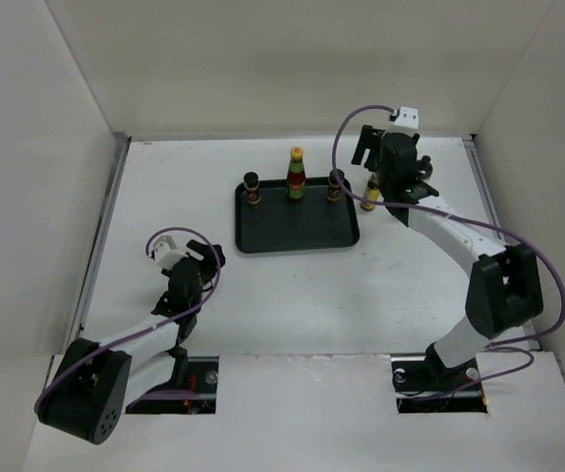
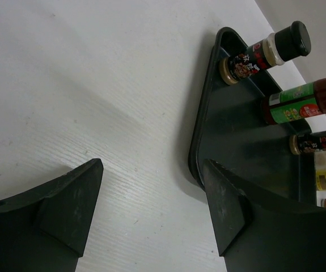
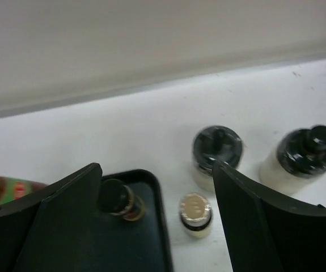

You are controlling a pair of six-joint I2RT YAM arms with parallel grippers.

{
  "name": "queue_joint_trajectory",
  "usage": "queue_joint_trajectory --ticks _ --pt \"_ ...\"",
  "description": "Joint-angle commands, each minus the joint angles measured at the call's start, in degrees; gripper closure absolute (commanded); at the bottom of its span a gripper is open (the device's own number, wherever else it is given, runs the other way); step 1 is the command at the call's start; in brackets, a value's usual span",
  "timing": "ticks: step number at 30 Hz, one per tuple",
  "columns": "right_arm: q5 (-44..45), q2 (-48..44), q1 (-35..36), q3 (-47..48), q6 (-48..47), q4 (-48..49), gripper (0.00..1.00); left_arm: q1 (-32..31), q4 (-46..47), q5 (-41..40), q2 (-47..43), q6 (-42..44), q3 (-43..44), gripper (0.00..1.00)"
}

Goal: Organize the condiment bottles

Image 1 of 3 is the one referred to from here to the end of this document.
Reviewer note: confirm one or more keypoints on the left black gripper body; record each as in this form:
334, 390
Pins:
206, 274

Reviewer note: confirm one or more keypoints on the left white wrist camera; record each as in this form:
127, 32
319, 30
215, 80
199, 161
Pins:
165, 253

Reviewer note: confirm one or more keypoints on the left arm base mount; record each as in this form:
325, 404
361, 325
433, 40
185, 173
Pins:
191, 389

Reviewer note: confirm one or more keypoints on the yellow-label brown bottle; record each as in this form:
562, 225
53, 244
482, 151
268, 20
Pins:
371, 193

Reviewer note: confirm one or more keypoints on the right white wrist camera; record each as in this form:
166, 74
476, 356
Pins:
406, 120

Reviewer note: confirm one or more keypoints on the red sauce bottle yellow cap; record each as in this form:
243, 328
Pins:
296, 175

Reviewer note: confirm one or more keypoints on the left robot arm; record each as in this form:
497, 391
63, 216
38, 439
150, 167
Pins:
97, 381

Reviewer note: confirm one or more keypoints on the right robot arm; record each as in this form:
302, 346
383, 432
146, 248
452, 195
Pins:
504, 287

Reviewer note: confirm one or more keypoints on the small spice jar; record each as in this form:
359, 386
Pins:
335, 178
251, 186

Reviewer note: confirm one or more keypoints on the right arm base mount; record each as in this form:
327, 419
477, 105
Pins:
418, 393

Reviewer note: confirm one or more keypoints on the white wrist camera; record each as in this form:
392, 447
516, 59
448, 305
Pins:
406, 120
165, 253

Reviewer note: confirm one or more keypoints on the right black-cap grinder bottle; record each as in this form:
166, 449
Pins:
424, 167

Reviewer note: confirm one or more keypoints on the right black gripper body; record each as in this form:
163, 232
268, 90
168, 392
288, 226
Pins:
383, 184

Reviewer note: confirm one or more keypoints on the black plastic tray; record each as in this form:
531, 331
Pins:
276, 225

